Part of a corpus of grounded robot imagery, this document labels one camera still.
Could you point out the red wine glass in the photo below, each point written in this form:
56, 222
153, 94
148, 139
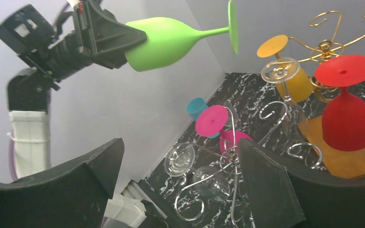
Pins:
343, 118

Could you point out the gold wire glass rack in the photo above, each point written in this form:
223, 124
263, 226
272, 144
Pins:
324, 51

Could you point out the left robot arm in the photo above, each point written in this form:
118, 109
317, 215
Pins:
30, 36

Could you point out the clear wine glass rear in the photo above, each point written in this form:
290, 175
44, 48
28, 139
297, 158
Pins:
278, 72

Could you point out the orange wooden rack base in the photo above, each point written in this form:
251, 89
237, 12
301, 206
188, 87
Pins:
343, 157

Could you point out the clear wine glass front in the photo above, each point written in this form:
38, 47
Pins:
208, 181

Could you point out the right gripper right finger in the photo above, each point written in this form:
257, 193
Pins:
286, 194

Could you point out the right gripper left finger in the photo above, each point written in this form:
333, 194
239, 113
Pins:
73, 194

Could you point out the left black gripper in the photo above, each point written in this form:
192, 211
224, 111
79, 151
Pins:
97, 38

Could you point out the green wine glass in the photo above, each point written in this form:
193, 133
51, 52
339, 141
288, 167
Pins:
169, 40

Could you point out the clear patterned wine glass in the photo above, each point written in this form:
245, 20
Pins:
233, 117

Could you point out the yellow orange wine glass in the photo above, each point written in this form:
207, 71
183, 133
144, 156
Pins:
299, 86

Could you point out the teal blue wine glass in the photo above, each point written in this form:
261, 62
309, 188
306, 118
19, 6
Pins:
195, 108

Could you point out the pink wine glass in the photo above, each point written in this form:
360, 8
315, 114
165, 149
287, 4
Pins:
213, 121

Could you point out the silver wire glass rack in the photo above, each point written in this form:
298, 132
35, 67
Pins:
227, 159

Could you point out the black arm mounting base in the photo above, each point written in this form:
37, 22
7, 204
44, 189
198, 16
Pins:
173, 221

